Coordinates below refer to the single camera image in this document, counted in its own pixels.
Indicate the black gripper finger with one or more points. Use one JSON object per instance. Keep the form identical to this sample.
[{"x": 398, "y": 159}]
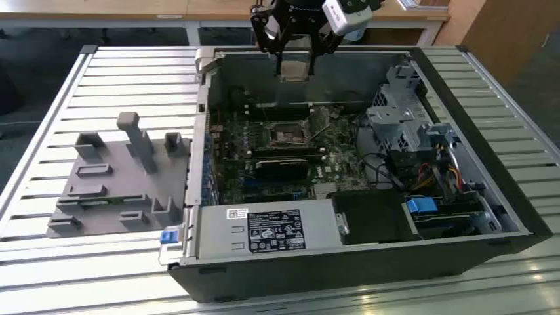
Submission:
[
  {"x": 325, "y": 42},
  {"x": 262, "y": 36}
]

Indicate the silver square CPU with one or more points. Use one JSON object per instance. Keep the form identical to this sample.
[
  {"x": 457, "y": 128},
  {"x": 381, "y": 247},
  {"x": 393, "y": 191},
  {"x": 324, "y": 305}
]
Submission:
[{"x": 293, "y": 70}]

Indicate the silver metal drive cage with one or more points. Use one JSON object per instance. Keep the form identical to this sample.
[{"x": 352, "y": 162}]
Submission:
[{"x": 389, "y": 119}]

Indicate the wooden desk white legs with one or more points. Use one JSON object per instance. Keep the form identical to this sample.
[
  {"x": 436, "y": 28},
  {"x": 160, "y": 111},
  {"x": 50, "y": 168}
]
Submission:
[{"x": 130, "y": 6}]

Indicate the green motherboard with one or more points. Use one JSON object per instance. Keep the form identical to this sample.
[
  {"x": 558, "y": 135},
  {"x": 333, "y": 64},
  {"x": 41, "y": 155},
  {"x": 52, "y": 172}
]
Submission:
[{"x": 345, "y": 160}]

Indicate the small graphics card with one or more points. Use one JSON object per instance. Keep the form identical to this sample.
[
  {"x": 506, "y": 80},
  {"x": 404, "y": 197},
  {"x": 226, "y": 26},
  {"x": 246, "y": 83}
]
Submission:
[{"x": 281, "y": 170}]

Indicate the wooden cabinet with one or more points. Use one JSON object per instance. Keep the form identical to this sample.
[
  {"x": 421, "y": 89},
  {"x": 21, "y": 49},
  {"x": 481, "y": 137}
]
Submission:
[{"x": 502, "y": 33}]

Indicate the silver finned heat sink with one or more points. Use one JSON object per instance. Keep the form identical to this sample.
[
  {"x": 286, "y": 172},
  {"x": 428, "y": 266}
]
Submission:
[{"x": 326, "y": 188}]

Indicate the black plastic shroud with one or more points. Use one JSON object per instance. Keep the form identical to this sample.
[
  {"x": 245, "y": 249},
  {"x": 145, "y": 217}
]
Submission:
[{"x": 372, "y": 216}]

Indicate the grey parts rack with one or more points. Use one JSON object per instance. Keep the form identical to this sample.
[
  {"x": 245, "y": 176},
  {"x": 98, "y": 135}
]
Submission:
[{"x": 122, "y": 197}]

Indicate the black rating label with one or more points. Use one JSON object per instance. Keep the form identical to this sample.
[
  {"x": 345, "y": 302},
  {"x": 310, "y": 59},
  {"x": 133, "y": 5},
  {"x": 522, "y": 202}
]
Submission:
[{"x": 276, "y": 231}]

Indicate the grey power supply unit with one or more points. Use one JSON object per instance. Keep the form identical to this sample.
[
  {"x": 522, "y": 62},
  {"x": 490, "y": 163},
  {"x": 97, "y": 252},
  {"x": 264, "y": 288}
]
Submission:
[{"x": 218, "y": 229}]

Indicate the RAM stick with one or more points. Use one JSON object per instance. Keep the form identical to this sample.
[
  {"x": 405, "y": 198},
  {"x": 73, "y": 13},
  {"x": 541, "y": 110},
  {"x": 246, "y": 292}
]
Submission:
[{"x": 113, "y": 201}]

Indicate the blue case latch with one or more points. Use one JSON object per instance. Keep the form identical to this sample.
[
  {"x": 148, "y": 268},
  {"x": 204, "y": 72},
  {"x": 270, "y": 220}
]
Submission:
[{"x": 169, "y": 237}]

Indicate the black open PC case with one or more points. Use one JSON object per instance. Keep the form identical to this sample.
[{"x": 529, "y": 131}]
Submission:
[{"x": 305, "y": 279}]

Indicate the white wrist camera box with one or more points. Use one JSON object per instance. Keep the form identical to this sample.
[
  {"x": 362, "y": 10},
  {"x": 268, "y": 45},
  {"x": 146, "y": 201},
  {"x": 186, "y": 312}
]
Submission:
[{"x": 345, "y": 16}]

